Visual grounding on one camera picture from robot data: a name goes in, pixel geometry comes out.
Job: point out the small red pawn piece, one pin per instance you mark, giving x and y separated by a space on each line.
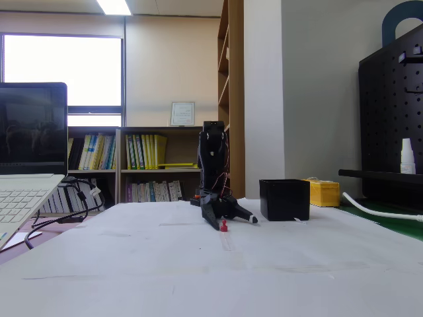
224 226

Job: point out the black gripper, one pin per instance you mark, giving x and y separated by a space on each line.
221 205

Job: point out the thick yellow upright book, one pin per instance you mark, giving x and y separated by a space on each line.
161 148

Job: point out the yellow cardboard box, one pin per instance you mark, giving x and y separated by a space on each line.
325 195

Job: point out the dark teal arch sign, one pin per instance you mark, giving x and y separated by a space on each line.
390 20

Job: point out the blue white upright book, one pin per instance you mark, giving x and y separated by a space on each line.
99 152

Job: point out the bright window dark frame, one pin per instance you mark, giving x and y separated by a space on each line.
62 69

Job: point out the black square open box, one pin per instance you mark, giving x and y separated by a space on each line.
284 201

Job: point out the white laptop with dark screen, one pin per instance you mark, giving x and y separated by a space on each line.
29 132

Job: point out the white pegboard clip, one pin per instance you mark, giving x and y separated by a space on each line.
417 50
401 57

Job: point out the white patterned leaning book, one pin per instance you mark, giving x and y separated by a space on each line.
174 191

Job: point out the small white dropper bottle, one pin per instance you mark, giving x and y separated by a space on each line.
407 158

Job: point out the purple upright book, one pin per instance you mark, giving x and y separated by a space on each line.
129 193

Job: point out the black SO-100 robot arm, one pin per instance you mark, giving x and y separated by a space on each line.
211 158

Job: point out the white flat card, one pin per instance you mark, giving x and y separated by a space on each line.
23 238

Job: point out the taped white paper sheets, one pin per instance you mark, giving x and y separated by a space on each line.
198 280

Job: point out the flat lying yellow book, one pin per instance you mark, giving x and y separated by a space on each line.
175 165

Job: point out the black upright book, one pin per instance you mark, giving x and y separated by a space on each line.
76 153

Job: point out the green white upright book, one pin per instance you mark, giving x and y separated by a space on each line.
136 152
129 152

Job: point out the thin yellow upright book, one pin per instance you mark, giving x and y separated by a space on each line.
152 152
148 152

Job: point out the teal upright book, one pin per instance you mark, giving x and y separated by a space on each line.
151 191

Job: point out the white tape strip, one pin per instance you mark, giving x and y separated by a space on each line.
300 220

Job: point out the tall brown bookshelf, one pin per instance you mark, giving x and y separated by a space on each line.
236 99

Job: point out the black pegboard shelf bar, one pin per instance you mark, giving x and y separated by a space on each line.
370 174

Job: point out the ceiling light panel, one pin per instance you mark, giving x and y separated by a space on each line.
114 6

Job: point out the yellow white upright book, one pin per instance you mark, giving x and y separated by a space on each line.
86 152

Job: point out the black perforated pegboard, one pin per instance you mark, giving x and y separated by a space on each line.
386 115

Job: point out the framed white certificate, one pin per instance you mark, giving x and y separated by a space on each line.
182 114

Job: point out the low brown bookshelf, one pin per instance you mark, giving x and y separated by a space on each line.
92 130
158 130

